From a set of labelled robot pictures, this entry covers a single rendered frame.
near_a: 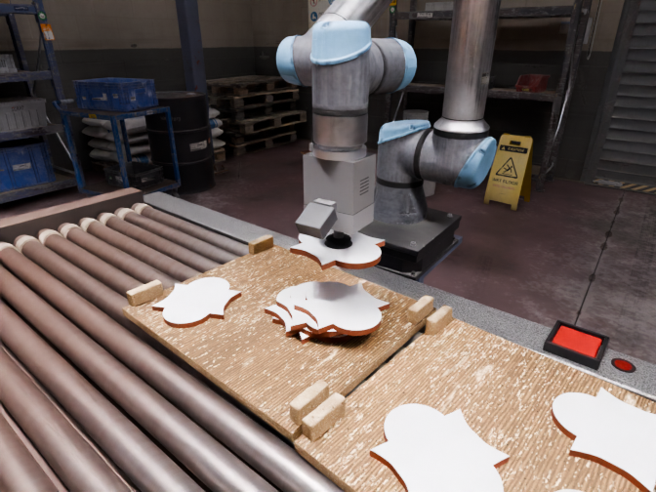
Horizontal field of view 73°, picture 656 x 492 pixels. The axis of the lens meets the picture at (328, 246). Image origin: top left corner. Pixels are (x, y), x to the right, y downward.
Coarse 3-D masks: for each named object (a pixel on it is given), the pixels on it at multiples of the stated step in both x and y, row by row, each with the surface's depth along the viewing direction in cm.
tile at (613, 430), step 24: (552, 408) 54; (576, 408) 54; (600, 408) 54; (624, 408) 54; (576, 432) 50; (600, 432) 50; (624, 432) 50; (648, 432) 50; (576, 456) 48; (600, 456) 47; (624, 456) 47; (648, 456) 47; (648, 480) 45
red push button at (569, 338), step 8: (560, 328) 71; (568, 328) 71; (560, 336) 70; (568, 336) 70; (576, 336) 70; (584, 336) 70; (592, 336) 70; (560, 344) 68; (568, 344) 68; (576, 344) 68; (584, 344) 68; (592, 344) 68; (600, 344) 68; (584, 352) 66; (592, 352) 66
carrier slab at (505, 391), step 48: (432, 336) 68; (480, 336) 68; (384, 384) 59; (432, 384) 59; (480, 384) 59; (528, 384) 59; (576, 384) 59; (336, 432) 52; (480, 432) 52; (528, 432) 52; (336, 480) 47; (384, 480) 46; (528, 480) 46; (576, 480) 46; (624, 480) 46
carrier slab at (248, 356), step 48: (240, 288) 81; (384, 288) 81; (192, 336) 68; (240, 336) 68; (288, 336) 68; (384, 336) 68; (240, 384) 59; (288, 384) 59; (336, 384) 59; (288, 432) 52
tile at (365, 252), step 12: (300, 240) 69; (312, 240) 69; (324, 240) 69; (360, 240) 69; (372, 240) 69; (384, 240) 69; (300, 252) 67; (312, 252) 65; (324, 252) 65; (336, 252) 65; (348, 252) 65; (360, 252) 65; (372, 252) 65; (324, 264) 62; (336, 264) 64; (348, 264) 62; (360, 264) 62; (372, 264) 63
